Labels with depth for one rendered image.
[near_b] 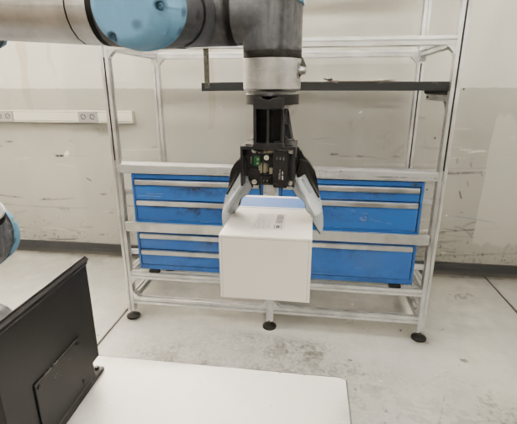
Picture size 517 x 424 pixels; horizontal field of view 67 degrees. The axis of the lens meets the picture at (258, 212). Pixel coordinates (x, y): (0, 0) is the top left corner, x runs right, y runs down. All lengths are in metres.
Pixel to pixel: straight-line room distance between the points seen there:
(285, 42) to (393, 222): 1.69
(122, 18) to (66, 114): 2.92
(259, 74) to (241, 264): 0.24
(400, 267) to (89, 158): 2.38
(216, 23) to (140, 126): 2.60
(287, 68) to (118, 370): 0.77
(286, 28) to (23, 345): 0.62
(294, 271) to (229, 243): 0.09
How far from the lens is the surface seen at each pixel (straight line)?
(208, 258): 2.24
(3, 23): 0.52
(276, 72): 0.51
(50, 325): 0.83
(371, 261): 2.18
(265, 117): 0.52
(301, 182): 0.55
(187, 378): 0.97
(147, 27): 0.40
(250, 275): 0.52
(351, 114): 2.84
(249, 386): 0.94
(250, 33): 0.52
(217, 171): 2.05
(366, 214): 2.09
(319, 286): 2.21
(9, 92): 3.63
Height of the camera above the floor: 1.32
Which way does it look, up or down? 17 degrees down
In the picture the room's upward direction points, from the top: straight up
